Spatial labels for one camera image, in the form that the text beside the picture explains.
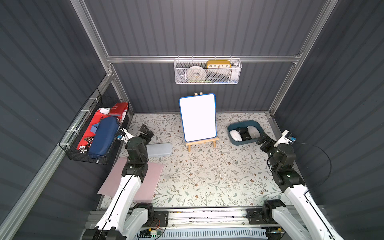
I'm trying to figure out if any grey beige computer mouse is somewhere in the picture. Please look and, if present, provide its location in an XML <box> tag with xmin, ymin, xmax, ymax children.
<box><xmin>247</xmin><ymin>126</ymin><xmax>261</xmax><ymax>139</ymax></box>

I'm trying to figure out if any black bulky computer mouse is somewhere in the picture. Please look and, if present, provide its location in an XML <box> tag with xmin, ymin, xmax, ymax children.
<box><xmin>236</xmin><ymin>127</ymin><xmax>251</xmax><ymax>141</ymax></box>

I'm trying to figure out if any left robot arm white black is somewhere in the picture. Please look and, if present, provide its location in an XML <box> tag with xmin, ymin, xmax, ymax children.
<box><xmin>82</xmin><ymin>124</ymin><xmax>154</xmax><ymax>240</ymax></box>

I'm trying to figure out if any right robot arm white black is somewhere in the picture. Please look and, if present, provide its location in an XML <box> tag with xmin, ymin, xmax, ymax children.
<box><xmin>257</xmin><ymin>131</ymin><xmax>342</xmax><ymax>240</ymax></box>

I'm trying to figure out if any grey blue flat case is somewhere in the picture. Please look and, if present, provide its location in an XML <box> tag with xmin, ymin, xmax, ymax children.
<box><xmin>147</xmin><ymin>143</ymin><xmax>173</xmax><ymax>158</ymax></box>

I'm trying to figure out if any navy blue pouch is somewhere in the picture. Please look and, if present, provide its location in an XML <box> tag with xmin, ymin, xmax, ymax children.
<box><xmin>89</xmin><ymin>117</ymin><xmax>120</xmax><ymax>159</ymax></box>

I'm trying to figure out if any wooden easel stand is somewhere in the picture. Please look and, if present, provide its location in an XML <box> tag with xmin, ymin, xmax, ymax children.
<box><xmin>185</xmin><ymin>91</ymin><xmax>220</xmax><ymax>152</ymax></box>

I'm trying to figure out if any pink paper sheet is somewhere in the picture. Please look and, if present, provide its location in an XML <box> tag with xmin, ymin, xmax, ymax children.
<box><xmin>97</xmin><ymin>156</ymin><xmax>165</xmax><ymax>203</ymax></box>

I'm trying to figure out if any white tape roll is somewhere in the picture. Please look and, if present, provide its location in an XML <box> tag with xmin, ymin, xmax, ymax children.
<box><xmin>186</xmin><ymin>66</ymin><xmax>207</xmax><ymax>82</ymax></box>

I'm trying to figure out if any white bottle in basket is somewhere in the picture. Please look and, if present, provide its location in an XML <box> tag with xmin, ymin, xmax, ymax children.
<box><xmin>231</xmin><ymin>61</ymin><xmax>242</xmax><ymax>82</ymax></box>

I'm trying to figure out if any yellow clock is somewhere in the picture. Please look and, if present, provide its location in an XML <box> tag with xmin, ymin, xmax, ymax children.
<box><xmin>207</xmin><ymin>60</ymin><xmax>232</xmax><ymax>69</ymax></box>

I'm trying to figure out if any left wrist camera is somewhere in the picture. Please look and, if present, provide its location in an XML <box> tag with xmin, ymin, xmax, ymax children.
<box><xmin>116</xmin><ymin>128</ymin><xmax>134</xmax><ymax>144</ymax></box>

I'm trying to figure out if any black wire wall basket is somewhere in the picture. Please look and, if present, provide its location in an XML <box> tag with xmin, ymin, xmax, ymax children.
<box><xmin>59</xmin><ymin>92</ymin><xmax>130</xmax><ymax>165</ymax></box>

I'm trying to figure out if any white board blue frame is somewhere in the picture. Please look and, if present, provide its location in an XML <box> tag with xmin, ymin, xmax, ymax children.
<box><xmin>178</xmin><ymin>93</ymin><xmax>218</xmax><ymax>143</ymax></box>

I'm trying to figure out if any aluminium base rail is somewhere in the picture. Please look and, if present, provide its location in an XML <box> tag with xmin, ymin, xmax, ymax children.
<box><xmin>79</xmin><ymin>205</ymin><xmax>331</xmax><ymax>240</ymax></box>

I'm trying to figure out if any white wire mesh basket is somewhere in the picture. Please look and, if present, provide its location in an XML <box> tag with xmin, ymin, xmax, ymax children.
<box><xmin>174</xmin><ymin>58</ymin><xmax>243</xmax><ymax>85</ymax></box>

